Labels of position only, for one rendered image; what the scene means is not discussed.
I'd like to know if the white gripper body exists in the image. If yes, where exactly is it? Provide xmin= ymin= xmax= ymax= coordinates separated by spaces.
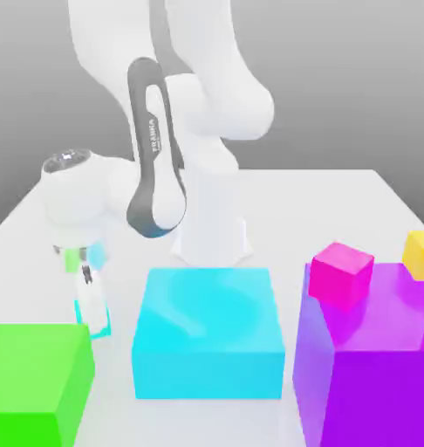
xmin=74 ymin=271 xmax=108 ymax=335

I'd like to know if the small cyan cube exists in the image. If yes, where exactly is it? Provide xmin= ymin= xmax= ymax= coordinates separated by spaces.
xmin=73 ymin=299 xmax=113 ymax=340

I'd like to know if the small magenta cube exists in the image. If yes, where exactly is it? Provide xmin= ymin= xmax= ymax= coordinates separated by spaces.
xmin=307 ymin=241 xmax=376 ymax=311

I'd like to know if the small yellow cube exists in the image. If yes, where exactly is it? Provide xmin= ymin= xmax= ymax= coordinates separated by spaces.
xmin=401 ymin=230 xmax=424 ymax=283

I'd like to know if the large green box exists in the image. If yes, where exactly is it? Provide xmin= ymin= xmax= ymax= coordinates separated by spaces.
xmin=0 ymin=322 xmax=97 ymax=447

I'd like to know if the large cyan box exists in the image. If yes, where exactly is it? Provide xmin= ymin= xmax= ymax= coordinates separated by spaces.
xmin=131 ymin=266 xmax=287 ymax=401

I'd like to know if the large purple box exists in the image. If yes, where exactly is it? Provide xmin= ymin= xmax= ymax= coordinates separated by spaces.
xmin=291 ymin=261 xmax=424 ymax=447

